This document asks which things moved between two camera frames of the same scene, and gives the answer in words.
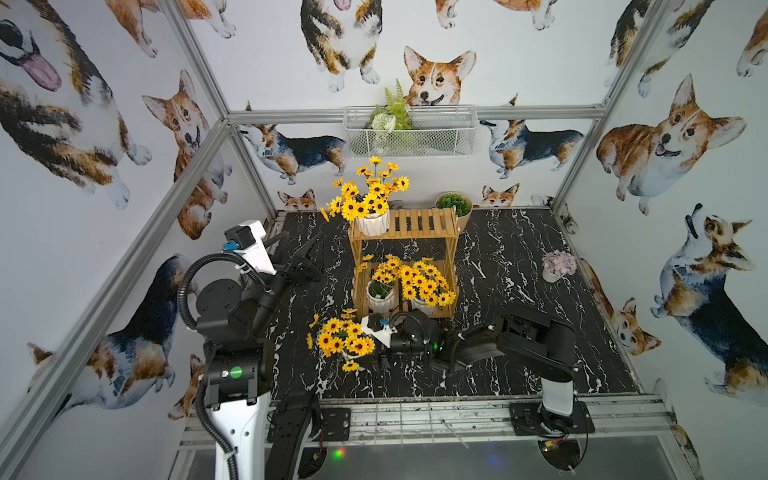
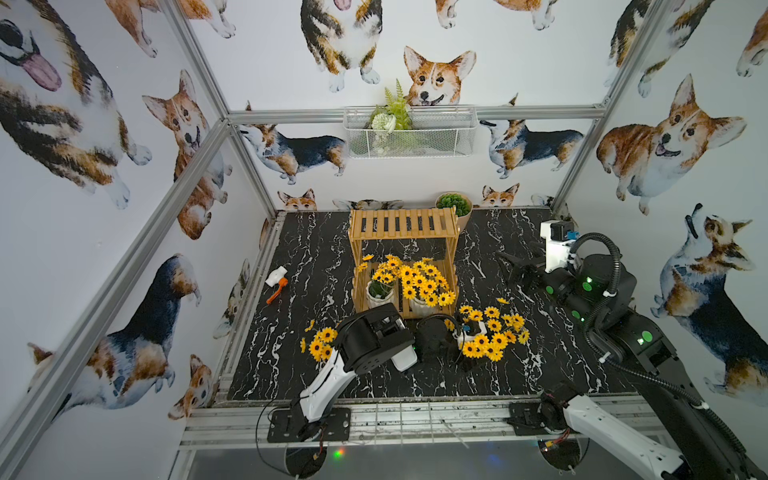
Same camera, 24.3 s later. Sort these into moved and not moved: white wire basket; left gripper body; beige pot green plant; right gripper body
Moved: left gripper body; right gripper body
Not moved: beige pot green plant; white wire basket
